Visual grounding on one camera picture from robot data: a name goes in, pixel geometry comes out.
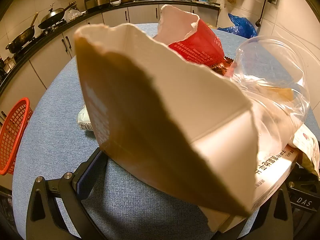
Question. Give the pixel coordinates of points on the white yellow snack packet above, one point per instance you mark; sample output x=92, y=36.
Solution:
x=306, y=145

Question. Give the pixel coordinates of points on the torn red paper box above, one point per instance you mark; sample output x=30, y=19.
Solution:
x=197, y=45

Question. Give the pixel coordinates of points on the white green tissue packet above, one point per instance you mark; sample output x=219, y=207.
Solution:
x=83, y=120

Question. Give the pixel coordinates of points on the black wok with steel lid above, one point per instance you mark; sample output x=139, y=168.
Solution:
x=52, y=16

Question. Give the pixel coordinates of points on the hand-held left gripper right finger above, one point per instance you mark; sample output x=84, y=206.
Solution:
x=282, y=212

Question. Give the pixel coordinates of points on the blue tablecloth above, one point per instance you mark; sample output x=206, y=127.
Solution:
x=62, y=105

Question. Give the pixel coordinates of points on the flat printed cardboard box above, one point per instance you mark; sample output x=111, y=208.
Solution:
x=272, y=175

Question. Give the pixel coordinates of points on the red plastic basket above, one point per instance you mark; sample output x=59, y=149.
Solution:
x=12, y=135

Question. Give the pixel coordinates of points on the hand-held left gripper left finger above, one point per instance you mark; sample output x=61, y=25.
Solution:
x=85, y=177

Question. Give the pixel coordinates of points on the gas stove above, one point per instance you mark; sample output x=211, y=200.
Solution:
x=50, y=30

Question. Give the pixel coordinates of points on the steel cooking pot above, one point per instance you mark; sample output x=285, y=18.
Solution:
x=97, y=2

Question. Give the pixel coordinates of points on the black kitchen counter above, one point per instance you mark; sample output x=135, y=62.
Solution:
x=175, y=2

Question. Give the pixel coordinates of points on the shiny red foil wrapper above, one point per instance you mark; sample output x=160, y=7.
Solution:
x=220, y=67

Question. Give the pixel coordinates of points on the open black wok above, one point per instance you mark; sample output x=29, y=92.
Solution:
x=22, y=36

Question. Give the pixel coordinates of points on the small white bowl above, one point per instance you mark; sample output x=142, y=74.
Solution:
x=116, y=3

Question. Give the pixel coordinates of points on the clear bag on counter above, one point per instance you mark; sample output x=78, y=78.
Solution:
x=73, y=15

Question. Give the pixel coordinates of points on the clear plastic container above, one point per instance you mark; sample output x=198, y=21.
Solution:
x=275, y=62

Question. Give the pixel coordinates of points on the blue plastic bag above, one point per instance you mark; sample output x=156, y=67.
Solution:
x=242, y=25

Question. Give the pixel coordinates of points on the grey base cabinets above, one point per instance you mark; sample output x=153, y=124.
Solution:
x=140, y=15

